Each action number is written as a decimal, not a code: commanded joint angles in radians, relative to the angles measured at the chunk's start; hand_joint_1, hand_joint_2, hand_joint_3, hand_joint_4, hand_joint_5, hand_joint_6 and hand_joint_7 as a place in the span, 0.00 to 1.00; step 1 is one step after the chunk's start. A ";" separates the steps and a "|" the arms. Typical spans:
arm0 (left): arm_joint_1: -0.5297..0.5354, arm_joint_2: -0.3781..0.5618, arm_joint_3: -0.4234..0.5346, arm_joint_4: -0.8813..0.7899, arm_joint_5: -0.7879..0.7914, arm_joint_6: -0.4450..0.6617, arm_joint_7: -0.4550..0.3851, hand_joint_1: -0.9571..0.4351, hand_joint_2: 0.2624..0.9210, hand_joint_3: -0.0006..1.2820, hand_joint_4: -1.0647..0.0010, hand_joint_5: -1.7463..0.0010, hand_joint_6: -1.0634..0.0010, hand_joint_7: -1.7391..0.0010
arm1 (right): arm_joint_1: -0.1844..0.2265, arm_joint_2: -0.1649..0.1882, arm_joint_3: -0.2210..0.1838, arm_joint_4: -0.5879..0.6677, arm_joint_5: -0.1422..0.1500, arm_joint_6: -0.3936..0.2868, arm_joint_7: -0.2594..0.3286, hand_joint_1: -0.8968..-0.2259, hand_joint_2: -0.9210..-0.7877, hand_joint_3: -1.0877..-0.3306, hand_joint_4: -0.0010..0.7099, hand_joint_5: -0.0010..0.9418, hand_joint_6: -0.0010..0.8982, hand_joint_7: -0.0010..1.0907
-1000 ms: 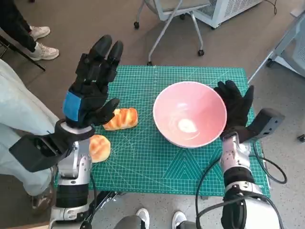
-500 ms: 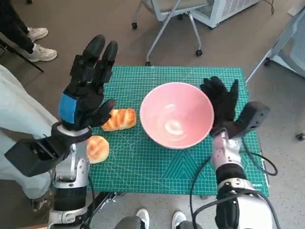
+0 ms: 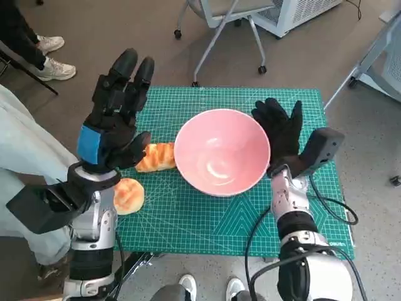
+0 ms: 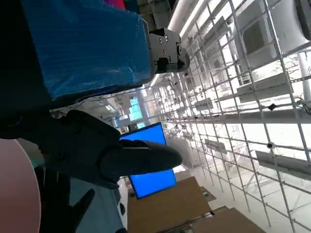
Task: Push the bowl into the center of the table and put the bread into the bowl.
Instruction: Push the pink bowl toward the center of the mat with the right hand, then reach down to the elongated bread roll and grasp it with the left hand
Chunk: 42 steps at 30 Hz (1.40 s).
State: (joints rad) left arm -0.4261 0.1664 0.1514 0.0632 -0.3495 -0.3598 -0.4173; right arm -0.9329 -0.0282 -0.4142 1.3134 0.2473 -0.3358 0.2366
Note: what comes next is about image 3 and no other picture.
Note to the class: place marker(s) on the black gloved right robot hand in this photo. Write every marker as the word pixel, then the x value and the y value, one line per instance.
pixel 282 135

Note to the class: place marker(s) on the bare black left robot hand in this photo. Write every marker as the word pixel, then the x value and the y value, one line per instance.
pixel 119 125

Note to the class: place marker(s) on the long twisted toy bread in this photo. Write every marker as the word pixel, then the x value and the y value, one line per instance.
pixel 156 156

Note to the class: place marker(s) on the pink bowl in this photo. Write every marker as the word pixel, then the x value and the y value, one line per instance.
pixel 219 150

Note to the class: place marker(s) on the round toy bread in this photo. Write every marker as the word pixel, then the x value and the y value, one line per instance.
pixel 130 196

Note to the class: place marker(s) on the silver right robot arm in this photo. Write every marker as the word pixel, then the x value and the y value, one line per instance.
pixel 291 200

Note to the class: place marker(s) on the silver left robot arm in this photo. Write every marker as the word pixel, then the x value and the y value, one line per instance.
pixel 94 219

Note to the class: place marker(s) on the black slanted bar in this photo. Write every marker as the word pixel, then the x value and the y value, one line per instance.
pixel 31 75

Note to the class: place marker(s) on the white perforated appliance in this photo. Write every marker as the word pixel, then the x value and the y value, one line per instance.
pixel 294 15

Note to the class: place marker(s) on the green cutting mat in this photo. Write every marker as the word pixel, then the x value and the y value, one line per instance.
pixel 200 225

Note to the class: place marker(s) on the grey rolling rack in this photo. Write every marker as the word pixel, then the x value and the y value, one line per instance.
pixel 388 62

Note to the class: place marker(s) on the person in black trousers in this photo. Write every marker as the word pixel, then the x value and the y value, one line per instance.
pixel 18 31

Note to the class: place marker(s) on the grey chair with casters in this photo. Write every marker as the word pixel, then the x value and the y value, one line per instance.
pixel 216 11

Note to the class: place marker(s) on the white shoe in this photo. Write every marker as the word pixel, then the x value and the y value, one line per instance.
pixel 188 287
pixel 235 288

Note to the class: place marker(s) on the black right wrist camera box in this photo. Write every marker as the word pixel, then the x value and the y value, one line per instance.
pixel 322 147

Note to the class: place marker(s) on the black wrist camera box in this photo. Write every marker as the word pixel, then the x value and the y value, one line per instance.
pixel 322 147
pixel 37 210

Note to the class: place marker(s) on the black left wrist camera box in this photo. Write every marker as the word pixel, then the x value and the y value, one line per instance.
pixel 37 210

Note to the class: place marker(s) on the silver metal table bracket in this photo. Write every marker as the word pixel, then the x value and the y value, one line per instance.
pixel 141 260

